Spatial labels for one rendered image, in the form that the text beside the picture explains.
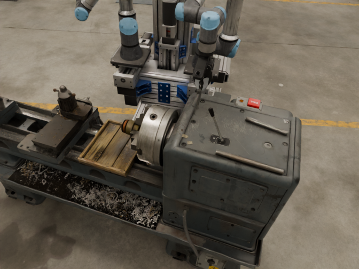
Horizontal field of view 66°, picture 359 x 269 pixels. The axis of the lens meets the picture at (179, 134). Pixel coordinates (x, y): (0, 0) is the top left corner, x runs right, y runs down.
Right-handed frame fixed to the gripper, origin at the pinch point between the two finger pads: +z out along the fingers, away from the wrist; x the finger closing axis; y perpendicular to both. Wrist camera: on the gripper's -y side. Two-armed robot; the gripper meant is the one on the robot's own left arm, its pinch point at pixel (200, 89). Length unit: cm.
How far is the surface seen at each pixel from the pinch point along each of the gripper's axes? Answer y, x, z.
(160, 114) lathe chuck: -12.3, 16.5, 11.2
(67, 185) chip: -32, 75, 76
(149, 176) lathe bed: -25, 18, 49
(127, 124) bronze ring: -13.7, 34.8, 23.2
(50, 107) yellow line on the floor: 82, 191, 134
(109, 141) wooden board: -10, 51, 47
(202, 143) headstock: -25.5, -8.5, 9.5
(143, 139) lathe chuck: -24.9, 20.1, 18.2
